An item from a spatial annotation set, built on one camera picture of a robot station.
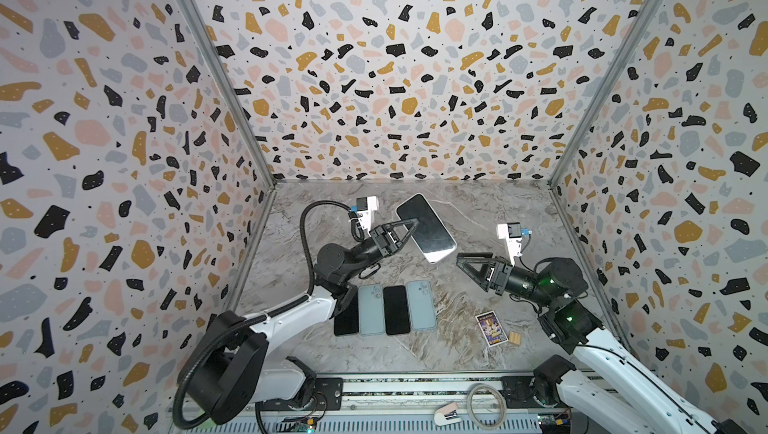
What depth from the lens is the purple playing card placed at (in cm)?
83

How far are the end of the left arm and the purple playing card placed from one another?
402 mm

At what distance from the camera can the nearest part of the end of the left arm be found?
617mm

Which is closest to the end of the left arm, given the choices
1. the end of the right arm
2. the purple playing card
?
the end of the right arm
